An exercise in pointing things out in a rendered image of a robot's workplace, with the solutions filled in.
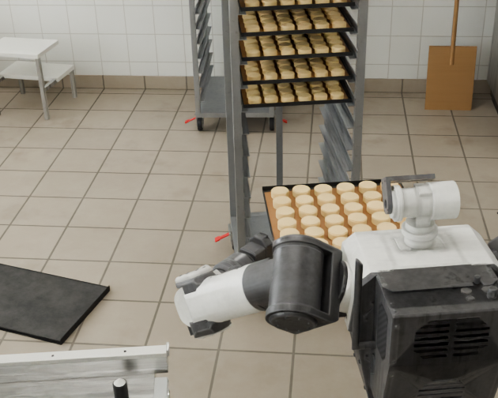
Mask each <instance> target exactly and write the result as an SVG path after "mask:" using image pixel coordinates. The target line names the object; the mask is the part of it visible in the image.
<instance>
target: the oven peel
mask: <svg viewBox="0 0 498 398"><path fill-rule="evenodd" d="M458 4H459V0H455V5H454V16H453V25H452V35H451V45H450V46H429V49H428V71H427V82H426V93H425V105H424V109H425V110H457V111H471V107H472V99H473V83H474V74H475V66H476V57H477V46H455V42H456V32H457V23H458Z"/></svg>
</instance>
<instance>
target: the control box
mask: <svg viewBox="0 0 498 398"><path fill-rule="evenodd" d="M168 383H169V380H168V378H167V377H155V381H154V394H153V398H169V384H168Z"/></svg>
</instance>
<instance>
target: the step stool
mask: <svg viewBox="0 0 498 398"><path fill-rule="evenodd" d="M57 45H58V40H55V39H28V38H14V37H3V38H1V39H0V57H12V58H34V59H35V60H36V62H19V61H16V62H15V63H14V64H12V65H11V66H9V67H7V68H6V69H4V70H3V71H2V72H1V73H0V82H2V81H3V80H5V79H6V78H13V79H18V81H19V86H20V91H21V94H25V84H24V80H35V81H39V85H40V94H41V100H42V104H43V113H44V118H45V120H49V119H50V115H49V110H48V105H47V95H46V91H47V90H48V89H49V88H51V87H52V86H53V85H54V84H56V83H57V82H59V81H60V80H61V79H63V78H64V77H65V76H66V75H67V74H68V73H69V74H70V83H71V89H72V95H73V98H77V88H76V81H75V76H74V65H67V64H55V63H42V62H41V60H40V57H41V56H43V55H44V54H46V53H47V52H48V51H49V50H51V49H52V48H54V47H55V46H57ZM44 81H49V82H48V83H47V84H44ZM0 115H1V112H0Z"/></svg>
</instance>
